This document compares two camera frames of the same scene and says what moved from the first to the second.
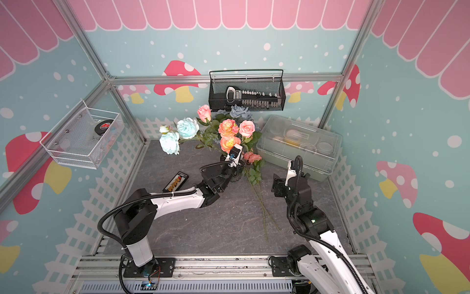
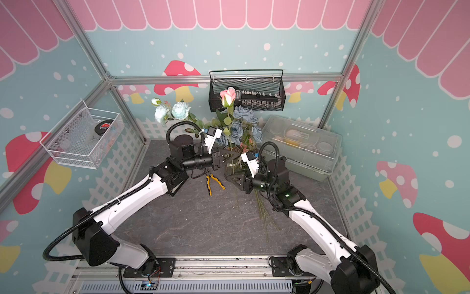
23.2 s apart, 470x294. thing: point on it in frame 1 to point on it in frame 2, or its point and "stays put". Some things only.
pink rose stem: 204,114 to 228,97
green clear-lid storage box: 284,139 stays put
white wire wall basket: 83,136 stays put
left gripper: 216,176 to 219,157
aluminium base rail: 177,274 stays put
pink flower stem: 229,131 to 246,144
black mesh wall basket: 262,90 stays put
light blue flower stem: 169,141 to 179,111
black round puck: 101,127 stays put
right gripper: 278,185 to 246,181
